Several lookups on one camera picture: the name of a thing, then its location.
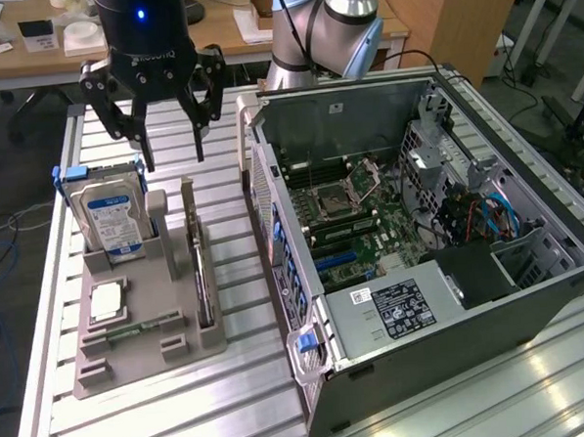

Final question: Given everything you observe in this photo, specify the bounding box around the blue case latch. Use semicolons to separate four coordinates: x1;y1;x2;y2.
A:
297;331;319;356

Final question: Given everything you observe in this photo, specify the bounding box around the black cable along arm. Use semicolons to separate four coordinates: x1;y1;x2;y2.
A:
273;0;318;76

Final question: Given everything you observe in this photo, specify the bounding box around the light wooden desk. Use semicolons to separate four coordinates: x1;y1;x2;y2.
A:
0;0;413;93

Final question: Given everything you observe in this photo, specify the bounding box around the black round lamp base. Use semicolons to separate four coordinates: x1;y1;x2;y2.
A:
185;0;206;26

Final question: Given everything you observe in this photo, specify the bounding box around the grey power supply unit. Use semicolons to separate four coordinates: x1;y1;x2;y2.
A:
322;260;476;368

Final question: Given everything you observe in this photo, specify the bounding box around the black chair base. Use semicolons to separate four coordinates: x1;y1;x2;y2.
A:
0;82;86;145

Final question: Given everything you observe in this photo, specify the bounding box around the grey metal disk bay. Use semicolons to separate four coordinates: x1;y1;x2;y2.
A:
487;222;580;292

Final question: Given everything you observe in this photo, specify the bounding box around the white box with tape roll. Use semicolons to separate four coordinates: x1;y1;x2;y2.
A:
63;20;107;58

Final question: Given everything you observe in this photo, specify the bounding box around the blue plastic disk caddy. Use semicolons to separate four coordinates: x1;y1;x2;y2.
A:
51;154;150;212

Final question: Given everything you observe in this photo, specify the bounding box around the white table frame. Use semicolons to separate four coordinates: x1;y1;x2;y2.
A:
503;0;584;106

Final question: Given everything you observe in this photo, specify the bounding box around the silver metal drive cage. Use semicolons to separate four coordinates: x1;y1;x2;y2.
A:
394;77;506;214

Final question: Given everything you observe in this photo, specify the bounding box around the brown cardboard box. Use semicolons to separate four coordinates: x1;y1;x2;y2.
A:
250;0;277;33

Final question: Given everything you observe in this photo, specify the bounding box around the grey plastic parts rack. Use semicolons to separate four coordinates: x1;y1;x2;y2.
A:
63;185;233;402

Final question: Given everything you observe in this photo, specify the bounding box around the green motherboard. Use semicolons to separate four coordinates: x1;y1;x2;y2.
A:
281;139;453;296

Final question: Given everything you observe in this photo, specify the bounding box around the black cable over case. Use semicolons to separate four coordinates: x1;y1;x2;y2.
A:
376;47;471;91

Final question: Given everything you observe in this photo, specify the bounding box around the dark grey PC case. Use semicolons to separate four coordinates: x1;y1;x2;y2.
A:
234;56;584;437

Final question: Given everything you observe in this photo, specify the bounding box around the white paper stack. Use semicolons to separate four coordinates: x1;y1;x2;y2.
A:
233;6;275;45

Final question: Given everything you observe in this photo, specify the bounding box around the wooden cabinet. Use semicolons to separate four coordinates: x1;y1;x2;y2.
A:
376;0;534;94

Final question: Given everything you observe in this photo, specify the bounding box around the thin metal locking lever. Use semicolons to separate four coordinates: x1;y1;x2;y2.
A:
305;148;316;195

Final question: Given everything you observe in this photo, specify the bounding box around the CPU socket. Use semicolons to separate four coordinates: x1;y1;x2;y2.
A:
314;180;360;224

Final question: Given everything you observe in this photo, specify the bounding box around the green RAM stick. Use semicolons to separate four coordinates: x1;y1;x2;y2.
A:
105;321;163;341

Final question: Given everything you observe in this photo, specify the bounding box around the hard disk with blue label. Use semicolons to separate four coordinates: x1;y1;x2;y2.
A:
67;170;152;266

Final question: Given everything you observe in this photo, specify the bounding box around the blue floor cable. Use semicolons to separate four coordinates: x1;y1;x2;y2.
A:
0;227;32;420

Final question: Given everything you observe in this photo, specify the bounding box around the RAM stick with label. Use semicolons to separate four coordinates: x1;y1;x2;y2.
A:
306;212;382;243

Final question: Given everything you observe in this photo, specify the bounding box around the black and white box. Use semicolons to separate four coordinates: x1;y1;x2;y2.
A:
17;19;60;55

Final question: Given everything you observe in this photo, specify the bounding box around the silver CPU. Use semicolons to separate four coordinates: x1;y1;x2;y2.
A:
88;282;125;324

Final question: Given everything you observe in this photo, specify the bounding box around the white floor cable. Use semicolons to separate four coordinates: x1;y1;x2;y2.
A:
0;199;55;234

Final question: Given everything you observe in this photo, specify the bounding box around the metal socket cover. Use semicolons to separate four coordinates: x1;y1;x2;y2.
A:
341;155;385;202

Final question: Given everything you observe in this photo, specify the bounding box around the black floor equipment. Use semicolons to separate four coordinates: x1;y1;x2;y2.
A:
539;93;584;192

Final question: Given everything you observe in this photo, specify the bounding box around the blue SATA wire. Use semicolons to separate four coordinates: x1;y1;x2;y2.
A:
484;192;522;241

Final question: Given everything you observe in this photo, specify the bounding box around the red wire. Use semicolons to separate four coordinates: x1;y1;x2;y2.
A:
462;200;486;242

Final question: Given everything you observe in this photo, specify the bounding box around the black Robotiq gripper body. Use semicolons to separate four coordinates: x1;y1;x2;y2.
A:
92;0;202;108

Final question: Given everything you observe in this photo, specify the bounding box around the black plastic cover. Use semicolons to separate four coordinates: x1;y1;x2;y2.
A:
429;242;521;313

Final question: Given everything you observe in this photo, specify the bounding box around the blue expansion slot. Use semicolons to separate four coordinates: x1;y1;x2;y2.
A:
314;251;359;273

